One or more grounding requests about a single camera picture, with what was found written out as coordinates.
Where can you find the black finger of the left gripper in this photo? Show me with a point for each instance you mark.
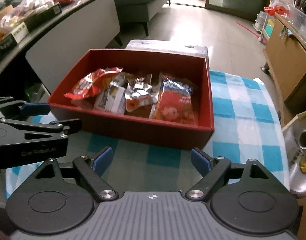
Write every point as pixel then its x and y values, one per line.
pixel 20 109
pixel 65 127

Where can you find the red cardboard box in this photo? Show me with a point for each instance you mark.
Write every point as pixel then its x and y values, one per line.
pixel 137 125

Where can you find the white side table panel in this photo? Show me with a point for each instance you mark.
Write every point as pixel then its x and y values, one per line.
pixel 94 25

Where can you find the silver brown snack packet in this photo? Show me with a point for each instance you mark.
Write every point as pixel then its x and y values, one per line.
pixel 139 92

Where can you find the red plastic bag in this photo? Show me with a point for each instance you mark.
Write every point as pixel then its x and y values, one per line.
pixel 276 9

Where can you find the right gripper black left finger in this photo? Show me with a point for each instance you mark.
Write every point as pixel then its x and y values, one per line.
pixel 79 180

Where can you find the red cola candy bag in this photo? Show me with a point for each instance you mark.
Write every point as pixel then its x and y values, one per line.
pixel 93 84

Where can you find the blue white checkered tablecloth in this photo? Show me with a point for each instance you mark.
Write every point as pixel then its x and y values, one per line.
pixel 246 127

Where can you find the white corn snack bag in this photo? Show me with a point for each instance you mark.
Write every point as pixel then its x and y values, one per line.
pixel 112 100

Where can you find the black box on counter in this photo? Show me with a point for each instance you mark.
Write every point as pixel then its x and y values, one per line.
pixel 11 40

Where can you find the wooden cabinet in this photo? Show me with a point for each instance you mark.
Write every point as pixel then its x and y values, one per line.
pixel 285 55

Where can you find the white metal shelf rack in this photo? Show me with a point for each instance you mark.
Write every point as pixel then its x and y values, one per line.
pixel 265 19

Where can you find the orange cartoon snack packet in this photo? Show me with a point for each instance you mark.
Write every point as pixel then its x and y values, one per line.
pixel 174 100

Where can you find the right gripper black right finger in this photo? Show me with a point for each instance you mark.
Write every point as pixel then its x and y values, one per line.
pixel 216 173

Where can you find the dark grey stool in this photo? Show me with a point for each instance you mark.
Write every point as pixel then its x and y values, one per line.
pixel 169 47

